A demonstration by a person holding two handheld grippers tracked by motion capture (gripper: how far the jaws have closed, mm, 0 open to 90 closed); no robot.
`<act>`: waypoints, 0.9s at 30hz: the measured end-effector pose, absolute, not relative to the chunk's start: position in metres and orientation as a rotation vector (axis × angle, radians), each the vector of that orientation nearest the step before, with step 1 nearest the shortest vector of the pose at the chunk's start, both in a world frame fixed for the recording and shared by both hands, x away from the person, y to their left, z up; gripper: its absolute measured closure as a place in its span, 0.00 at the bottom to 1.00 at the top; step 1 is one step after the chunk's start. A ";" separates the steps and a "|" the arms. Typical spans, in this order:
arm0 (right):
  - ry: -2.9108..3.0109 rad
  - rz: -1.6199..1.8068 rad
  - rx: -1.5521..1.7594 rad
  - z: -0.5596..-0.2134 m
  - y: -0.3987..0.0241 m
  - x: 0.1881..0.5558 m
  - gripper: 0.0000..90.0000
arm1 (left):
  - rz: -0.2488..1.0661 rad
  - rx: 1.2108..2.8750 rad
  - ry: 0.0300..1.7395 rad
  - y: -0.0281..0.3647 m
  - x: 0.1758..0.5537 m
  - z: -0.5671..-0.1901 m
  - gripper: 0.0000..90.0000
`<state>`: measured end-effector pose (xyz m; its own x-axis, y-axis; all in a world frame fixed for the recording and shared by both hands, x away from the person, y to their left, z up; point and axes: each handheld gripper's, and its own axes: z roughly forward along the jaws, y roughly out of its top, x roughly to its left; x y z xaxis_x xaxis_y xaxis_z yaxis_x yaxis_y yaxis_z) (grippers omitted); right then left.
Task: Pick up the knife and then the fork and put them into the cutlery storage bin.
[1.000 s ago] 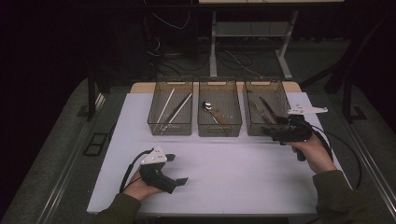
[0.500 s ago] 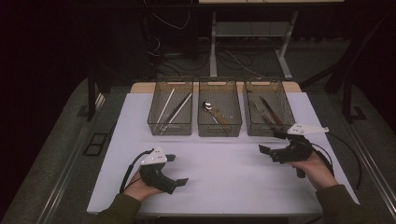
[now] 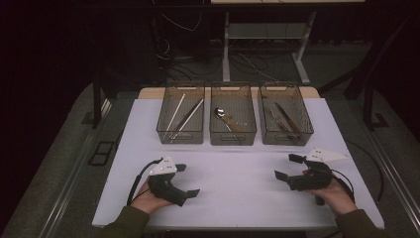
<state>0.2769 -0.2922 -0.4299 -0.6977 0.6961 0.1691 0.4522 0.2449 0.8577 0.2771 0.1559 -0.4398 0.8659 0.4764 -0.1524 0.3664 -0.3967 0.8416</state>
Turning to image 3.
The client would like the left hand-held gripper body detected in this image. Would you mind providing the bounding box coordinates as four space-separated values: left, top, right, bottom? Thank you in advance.
147 156 188 207

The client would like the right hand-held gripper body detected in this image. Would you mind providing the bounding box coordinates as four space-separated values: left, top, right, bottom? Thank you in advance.
287 148 351 206

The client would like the metal fork brown handle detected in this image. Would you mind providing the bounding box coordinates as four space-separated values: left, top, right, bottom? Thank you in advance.
264 105 300 142

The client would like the metal utensil dark brown handle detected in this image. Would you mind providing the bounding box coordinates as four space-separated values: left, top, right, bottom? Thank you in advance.
273 101 302 134

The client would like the metal chopstick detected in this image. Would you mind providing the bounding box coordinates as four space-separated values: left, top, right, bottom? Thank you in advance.
168 107 201 139
167 108 199 140

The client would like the white chopstick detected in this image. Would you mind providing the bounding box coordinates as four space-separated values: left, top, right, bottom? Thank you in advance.
164 93 187 133
168 98 205 144

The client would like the transparent brown storage bin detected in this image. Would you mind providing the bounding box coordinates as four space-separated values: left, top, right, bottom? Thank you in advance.
156 81 206 146
209 81 258 147
257 81 315 147

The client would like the metal spoon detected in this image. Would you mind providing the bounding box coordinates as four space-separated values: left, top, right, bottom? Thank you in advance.
213 107 242 142

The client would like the amber plastic spoon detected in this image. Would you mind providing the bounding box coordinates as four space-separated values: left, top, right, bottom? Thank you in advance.
225 117 249 135

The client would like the person's right hand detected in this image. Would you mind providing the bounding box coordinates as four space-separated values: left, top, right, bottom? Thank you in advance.
306 180 360 217

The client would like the person's left hand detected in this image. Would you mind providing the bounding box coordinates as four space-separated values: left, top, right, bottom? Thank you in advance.
130 181 172 216

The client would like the black metal stand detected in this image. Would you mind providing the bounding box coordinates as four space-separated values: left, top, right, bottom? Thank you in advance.
363 75 390 132
91 70 117 130

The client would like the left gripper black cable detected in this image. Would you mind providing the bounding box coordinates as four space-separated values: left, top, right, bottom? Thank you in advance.
127 158 164 206

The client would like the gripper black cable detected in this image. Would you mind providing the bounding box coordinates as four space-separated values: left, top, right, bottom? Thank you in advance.
331 169 356 203
127 158 164 206

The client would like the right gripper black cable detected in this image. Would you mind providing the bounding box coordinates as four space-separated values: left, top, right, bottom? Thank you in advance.
331 169 356 203

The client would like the black cable on floor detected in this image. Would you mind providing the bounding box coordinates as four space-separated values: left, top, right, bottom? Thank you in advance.
345 139 385 202

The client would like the black floor socket frame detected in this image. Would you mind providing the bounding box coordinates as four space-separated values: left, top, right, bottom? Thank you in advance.
87 141 116 167

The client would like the bundle of floor cables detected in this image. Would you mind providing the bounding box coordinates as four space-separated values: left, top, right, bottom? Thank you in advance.
161 53 281 83

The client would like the white desk frame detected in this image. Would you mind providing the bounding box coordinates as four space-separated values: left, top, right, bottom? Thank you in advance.
210 0 367 85

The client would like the hanging white cable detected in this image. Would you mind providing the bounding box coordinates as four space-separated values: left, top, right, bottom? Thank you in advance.
155 0 203 33

